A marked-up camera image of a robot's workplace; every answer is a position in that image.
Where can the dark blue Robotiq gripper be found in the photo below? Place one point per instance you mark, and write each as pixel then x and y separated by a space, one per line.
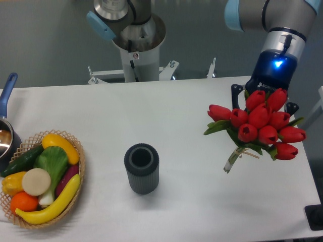
pixel 272 71

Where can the red tulip bouquet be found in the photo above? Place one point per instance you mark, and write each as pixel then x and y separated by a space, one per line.
pixel 261 126

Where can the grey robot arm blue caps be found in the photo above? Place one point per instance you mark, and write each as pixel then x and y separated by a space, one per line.
pixel 287 23

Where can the black device at table edge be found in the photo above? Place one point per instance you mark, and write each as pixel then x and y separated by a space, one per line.
pixel 314 216

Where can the dark grey ribbed vase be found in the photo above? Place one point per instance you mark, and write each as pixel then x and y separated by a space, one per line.
pixel 142 166

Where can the purple sweet potato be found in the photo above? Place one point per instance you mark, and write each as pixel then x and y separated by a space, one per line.
pixel 70 172

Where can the yellow squash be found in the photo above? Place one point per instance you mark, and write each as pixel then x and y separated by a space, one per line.
pixel 59 141

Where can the green bok choy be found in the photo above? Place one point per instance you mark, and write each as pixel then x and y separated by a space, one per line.
pixel 54 160

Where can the beige round radish slice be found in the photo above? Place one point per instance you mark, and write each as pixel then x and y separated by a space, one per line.
pixel 36 182

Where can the green cucumber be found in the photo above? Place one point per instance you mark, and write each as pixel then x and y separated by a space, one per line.
pixel 24 162

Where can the yellow banana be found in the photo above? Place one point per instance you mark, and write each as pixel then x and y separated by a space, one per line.
pixel 56 208

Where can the orange fruit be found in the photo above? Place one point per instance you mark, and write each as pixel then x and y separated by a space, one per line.
pixel 24 202

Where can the yellow bell pepper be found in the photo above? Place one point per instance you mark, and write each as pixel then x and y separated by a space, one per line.
pixel 12 184

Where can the white frame at right edge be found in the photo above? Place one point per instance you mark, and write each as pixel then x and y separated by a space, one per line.
pixel 314 113

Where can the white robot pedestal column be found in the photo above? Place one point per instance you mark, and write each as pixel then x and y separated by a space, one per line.
pixel 139 49

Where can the white metal base frame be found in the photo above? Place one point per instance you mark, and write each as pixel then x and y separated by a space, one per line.
pixel 171 72

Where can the blue handled saucepan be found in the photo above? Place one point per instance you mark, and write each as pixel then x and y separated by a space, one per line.
pixel 10 141

